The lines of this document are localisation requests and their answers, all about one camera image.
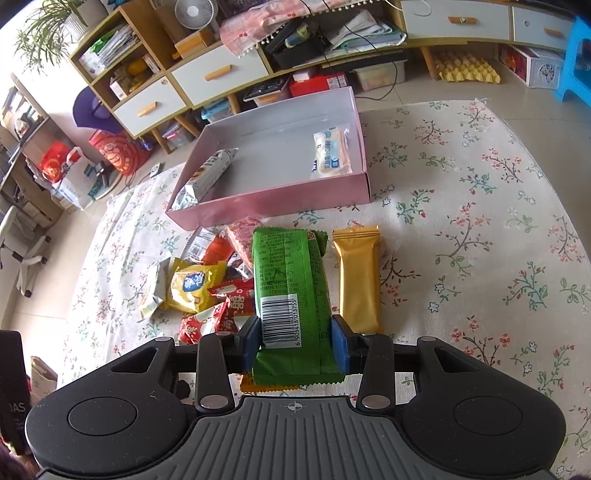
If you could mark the red printed bag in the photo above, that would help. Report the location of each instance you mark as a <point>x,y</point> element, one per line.
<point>117,152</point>

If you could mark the small biscuit snack packet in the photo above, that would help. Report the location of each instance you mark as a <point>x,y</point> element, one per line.
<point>154,288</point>

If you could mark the stack of papers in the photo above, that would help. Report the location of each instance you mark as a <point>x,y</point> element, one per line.
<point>364,30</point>

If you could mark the green potted plant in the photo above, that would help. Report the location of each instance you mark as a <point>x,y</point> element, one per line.
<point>46,23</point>

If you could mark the long wooden cabinet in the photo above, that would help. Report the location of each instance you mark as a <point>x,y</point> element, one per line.
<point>369,56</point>

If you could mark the red shopping bag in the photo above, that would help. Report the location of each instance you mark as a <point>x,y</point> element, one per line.
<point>55,161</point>

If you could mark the green snack packet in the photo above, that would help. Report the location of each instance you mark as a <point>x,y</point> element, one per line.
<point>286,267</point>

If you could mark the silver sandwich cookie packet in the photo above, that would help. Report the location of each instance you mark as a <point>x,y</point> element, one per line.
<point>203,177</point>

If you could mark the blue plastic stool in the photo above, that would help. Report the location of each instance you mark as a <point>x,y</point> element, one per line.
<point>575,60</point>

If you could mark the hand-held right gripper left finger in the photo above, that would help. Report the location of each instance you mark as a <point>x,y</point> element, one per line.
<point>249,344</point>

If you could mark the gold snack packet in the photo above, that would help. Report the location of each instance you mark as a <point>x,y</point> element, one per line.
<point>358,277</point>

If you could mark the white desk fan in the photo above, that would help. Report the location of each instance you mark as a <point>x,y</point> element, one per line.
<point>196,11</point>

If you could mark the white office chair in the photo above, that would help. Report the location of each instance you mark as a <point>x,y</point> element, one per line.
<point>14,235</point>

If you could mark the white storage box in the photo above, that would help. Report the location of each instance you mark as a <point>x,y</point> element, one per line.
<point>545,69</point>

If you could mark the pink cardboard box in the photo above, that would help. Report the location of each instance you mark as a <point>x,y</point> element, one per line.
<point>277,203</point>

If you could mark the black plastic case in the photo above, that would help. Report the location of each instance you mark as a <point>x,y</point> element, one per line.
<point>295,50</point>

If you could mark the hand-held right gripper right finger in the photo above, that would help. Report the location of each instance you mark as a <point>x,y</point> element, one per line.
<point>340,346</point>

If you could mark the wooden side shelf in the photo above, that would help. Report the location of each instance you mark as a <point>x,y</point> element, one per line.
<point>27,134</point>

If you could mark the white green shopping bag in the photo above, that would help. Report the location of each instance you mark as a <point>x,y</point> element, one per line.
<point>81,184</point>

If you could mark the pink red snack packet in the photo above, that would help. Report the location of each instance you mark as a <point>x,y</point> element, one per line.
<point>240,237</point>

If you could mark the white orange-band snack packet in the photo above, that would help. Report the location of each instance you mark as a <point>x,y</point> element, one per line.
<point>249,386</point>

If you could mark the red flat box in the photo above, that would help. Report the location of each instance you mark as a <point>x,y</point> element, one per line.
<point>318,85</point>

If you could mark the orange silver snack packet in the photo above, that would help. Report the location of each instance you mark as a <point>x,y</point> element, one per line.
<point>217,251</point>

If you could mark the blue plastic container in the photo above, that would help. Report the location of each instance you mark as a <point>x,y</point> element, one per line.
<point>217,110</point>

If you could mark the floral blanket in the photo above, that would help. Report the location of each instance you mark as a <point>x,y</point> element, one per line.
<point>461,207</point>

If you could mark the clear plastic container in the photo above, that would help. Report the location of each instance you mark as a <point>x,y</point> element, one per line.
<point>378,76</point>

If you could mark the blue silver snack packet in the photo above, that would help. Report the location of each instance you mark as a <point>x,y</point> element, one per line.
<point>238,268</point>

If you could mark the yellow egg tray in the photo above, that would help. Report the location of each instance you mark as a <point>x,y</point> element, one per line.
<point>466,69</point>

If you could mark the red white snack packet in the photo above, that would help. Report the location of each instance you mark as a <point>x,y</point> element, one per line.
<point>233,295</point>
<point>203,325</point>

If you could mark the white blue-label snack packet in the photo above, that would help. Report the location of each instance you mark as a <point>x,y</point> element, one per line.
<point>330,154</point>

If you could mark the yellow snack packet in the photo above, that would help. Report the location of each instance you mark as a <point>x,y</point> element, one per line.
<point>194,286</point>

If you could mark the brown paper bag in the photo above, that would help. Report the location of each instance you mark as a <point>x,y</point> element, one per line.
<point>44,378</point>

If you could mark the plastic bin with dark lid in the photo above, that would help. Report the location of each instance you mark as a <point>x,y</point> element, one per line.
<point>265,90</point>

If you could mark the pink patterned cloth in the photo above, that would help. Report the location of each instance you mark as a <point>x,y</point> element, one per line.
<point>249,27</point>

